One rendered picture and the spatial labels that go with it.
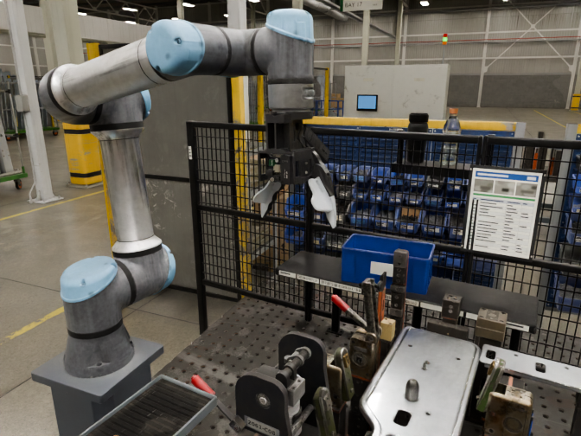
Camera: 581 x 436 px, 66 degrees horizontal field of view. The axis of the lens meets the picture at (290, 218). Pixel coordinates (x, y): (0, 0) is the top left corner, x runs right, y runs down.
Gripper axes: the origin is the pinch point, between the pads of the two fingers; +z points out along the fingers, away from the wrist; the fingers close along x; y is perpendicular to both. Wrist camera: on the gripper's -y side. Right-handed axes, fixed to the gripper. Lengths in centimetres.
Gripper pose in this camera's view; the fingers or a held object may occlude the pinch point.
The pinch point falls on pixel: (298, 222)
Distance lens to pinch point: 82.0
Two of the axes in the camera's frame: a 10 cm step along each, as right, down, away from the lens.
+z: 0.1, 9.7, 2.6
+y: -5.3, 2.3, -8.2
